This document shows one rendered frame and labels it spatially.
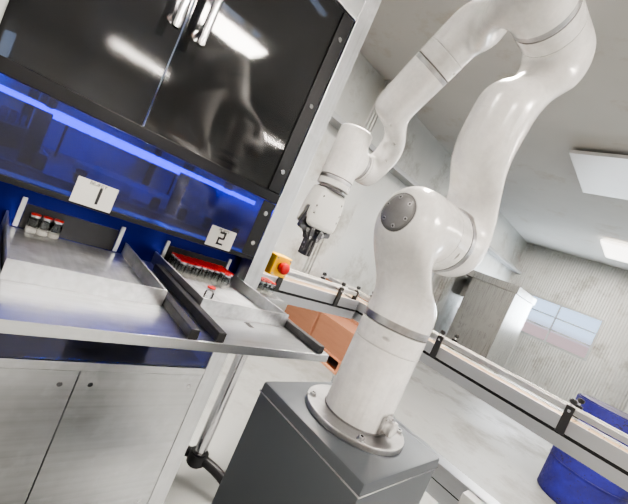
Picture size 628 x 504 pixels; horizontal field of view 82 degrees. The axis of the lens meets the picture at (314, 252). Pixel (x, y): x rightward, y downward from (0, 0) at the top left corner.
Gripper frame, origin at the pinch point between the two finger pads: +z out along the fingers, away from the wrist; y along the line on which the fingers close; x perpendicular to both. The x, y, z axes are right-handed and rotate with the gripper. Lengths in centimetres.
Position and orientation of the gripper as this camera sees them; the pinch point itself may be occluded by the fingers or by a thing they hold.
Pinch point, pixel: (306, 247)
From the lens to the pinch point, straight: 90.6
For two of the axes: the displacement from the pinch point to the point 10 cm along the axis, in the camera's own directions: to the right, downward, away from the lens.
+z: -4.0, 9.1, 0.4
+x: 6.2, 3.0, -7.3
